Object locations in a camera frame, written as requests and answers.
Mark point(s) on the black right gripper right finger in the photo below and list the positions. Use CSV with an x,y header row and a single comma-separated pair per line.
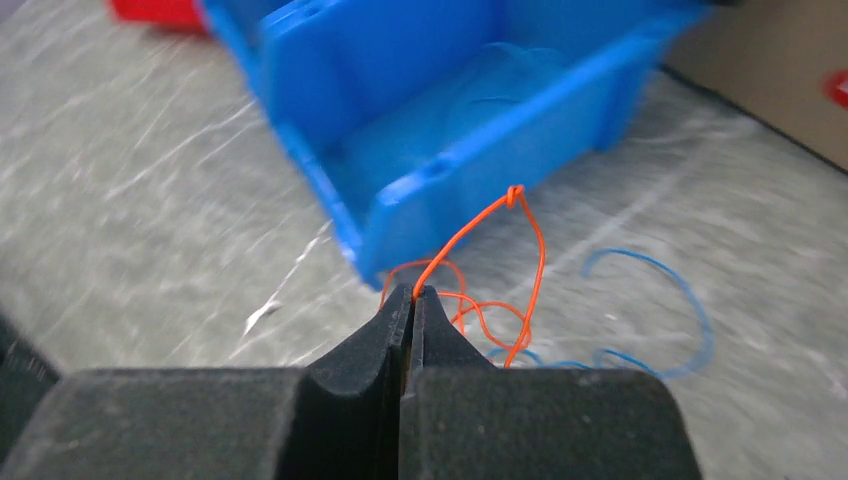
x,y
461,417

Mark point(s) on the blue two-compartment plastic bin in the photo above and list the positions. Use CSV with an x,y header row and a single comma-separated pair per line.
x,y
409,117

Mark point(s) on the tan plastic toolbox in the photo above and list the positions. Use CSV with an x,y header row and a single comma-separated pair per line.
x,y
783,62

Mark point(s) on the red plastic bin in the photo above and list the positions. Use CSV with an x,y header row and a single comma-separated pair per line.
x,y
180,15

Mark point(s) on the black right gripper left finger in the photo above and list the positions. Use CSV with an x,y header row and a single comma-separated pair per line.
x,y
337,418

